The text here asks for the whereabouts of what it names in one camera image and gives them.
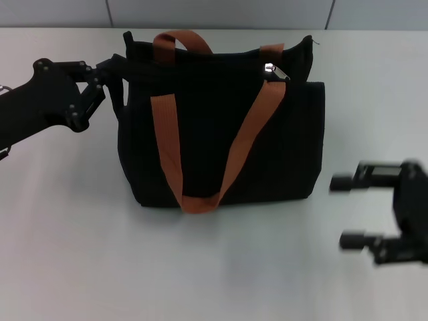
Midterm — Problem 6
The silver zipper pull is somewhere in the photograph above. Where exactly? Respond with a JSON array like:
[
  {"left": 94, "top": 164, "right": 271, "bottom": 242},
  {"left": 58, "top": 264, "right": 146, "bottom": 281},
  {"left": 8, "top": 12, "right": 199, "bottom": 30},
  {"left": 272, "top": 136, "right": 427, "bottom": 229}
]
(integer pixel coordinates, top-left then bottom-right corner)
[{"left": 263, "top": 63, "right": 291, "bottom": 82}]

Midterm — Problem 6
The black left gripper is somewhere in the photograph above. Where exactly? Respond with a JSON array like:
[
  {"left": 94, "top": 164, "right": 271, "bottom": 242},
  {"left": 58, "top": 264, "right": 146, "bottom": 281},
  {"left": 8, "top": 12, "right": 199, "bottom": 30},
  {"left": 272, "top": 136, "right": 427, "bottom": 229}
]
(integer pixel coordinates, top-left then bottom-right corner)
[{"left": 0, "top": 55, "right": 116, "bottom": 155}]

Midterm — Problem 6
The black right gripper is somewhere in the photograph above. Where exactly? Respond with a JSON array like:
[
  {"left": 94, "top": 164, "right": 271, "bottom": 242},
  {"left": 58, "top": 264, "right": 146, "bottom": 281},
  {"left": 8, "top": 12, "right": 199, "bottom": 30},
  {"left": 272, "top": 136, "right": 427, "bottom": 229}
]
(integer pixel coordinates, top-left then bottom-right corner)
[{"left": 329, "top": 159, "right": 428, "bottom": 267}]

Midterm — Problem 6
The black bag with orange straps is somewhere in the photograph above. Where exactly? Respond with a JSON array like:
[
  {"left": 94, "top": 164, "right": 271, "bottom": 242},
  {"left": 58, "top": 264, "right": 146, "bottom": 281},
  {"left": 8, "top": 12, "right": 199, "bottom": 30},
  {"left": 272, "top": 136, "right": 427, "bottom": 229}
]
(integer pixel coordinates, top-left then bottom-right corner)
[{"left": 112, "top": 29, "right": 327, "bottom": 215}]

